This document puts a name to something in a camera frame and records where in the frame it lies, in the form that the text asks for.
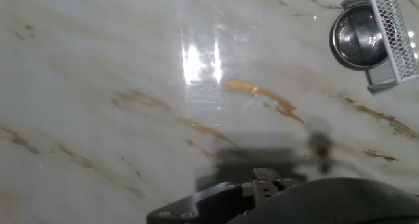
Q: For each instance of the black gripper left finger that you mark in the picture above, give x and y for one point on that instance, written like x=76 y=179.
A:
x=216 y=204

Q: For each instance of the transparent rectangular box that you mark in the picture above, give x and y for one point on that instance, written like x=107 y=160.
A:
x=394 y=34

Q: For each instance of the small round steel plate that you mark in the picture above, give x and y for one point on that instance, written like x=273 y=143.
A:
x=355 y=37

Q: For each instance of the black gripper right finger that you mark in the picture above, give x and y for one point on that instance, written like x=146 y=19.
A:
x=266 y=173

